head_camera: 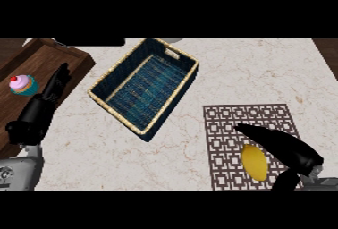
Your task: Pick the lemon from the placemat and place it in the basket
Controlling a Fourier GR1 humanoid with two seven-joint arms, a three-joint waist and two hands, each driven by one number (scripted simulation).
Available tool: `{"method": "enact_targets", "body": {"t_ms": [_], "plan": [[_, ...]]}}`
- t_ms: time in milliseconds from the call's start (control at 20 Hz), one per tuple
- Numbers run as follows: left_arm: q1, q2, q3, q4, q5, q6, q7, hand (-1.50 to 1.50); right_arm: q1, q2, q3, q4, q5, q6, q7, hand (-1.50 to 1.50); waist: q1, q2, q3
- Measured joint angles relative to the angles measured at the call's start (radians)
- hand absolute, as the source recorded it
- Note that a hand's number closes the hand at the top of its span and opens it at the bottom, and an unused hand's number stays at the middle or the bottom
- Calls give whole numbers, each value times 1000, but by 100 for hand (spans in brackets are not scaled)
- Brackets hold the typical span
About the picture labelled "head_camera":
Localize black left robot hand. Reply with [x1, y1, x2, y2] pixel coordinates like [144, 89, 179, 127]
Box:
[5, 62, 73, 147]

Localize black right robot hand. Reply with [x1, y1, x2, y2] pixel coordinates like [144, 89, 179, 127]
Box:
[232, 123, 325, 191]

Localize yellow lemon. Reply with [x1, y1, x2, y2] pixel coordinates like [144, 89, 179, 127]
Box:
[241, 144, 269, 182]

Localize brown patterned placemat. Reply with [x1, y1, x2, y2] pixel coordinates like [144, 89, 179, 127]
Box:
[203, 103, 306, 191]

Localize dark blue wicker basket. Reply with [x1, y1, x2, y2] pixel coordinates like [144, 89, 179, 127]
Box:
[86, 38, 201, 143]

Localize pink frosted cupcake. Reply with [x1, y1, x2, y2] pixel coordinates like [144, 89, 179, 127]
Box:
[8, 74, 41, 97]

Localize brown wooden tray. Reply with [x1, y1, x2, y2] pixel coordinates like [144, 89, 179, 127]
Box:
[0, 38, 97, 160]

